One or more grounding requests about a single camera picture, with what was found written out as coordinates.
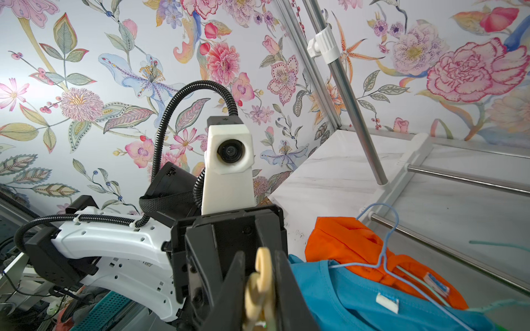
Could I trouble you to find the light blue wire hanger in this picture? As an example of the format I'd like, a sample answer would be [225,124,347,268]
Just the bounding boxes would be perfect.
[328,203,473,331]

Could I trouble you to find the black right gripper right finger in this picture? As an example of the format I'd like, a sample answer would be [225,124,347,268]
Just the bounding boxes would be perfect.
[273,250,319,331]

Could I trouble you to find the blue garment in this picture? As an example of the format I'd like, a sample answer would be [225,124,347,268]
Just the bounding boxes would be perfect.
[288,255,498,330]

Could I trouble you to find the metal clothes rack white joints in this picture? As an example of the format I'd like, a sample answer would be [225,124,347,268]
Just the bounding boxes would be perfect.
[301,0,530,295]

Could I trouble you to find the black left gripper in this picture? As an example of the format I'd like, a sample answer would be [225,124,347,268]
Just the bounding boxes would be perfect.
[161,205,288,330]

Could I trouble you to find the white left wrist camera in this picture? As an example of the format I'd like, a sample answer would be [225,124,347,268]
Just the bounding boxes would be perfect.
[201,116,257,215]

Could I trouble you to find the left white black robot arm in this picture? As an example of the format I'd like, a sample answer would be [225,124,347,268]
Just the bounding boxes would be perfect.
[15,80,298,330]

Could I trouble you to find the beige yellow clothespin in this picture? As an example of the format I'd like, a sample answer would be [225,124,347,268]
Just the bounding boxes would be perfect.
[242,247,278,330]

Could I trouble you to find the orange garment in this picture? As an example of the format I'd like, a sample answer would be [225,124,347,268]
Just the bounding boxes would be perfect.
[305,217,469,310]

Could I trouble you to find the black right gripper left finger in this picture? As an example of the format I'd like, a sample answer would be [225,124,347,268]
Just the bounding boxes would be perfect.
[200,251,247,331]

